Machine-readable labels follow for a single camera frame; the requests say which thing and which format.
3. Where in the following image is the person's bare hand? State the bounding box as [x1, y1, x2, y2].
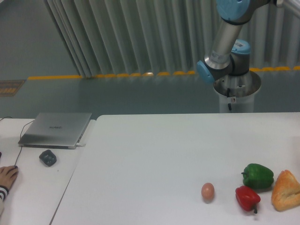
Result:
[0, 165, 19, 190]

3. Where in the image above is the striped sleeve forearm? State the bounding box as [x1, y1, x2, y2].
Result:
[0, 185, 9, 215]

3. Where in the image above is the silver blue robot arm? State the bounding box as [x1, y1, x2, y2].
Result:
[196, 0, 270, 83]

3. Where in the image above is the red bell pepper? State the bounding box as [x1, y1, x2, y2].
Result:
[235, 186, 261, 214]

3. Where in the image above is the green bell pepper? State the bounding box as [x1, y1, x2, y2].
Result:
[241, 164, 274, 189]

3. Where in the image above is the small black plastic holder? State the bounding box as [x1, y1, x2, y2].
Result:
[39, 150, 57, 167]

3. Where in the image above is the silver closed laptop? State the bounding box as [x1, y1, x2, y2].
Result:
[18, 112, 92, 149]

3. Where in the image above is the white usb dongle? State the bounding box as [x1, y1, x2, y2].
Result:
[76, 142, 86, 147]

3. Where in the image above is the brown egg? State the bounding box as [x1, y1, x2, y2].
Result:
[201, 183, 215, 200]

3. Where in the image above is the golden bread loaf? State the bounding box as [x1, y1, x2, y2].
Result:
[271, 170, 300, 211]

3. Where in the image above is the black mouse cable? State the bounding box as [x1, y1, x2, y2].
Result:
[0, 116, 36, 166]

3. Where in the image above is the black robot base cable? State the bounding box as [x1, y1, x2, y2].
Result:
[226, 88, 232, 112]

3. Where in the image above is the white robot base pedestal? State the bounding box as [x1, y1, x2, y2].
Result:
[213, 71, 262, 113]

